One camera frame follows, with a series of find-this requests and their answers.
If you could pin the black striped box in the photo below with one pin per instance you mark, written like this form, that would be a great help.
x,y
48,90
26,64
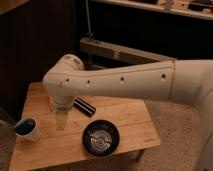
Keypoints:
x,y
84,107

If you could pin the wooden shelf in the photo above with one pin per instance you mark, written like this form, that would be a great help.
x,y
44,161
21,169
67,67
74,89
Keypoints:
x,y
156,8

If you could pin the vertical metal pole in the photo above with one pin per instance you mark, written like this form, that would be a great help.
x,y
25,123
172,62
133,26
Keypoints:
x,y
90,34

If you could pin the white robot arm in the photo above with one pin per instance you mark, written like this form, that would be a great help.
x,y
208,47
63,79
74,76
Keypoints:
x,y
187,82

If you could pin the grey metal beam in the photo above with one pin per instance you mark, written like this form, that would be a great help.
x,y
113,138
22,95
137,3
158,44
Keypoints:
x,y
120,53

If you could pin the white cup blue inside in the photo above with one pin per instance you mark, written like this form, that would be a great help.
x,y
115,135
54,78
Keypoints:
x,y
27,129

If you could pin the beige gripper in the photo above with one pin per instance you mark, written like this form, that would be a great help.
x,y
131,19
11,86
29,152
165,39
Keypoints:
x,y
61,116

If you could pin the black bowl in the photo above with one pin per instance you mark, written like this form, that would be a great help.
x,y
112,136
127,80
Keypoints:
x,y
100,138

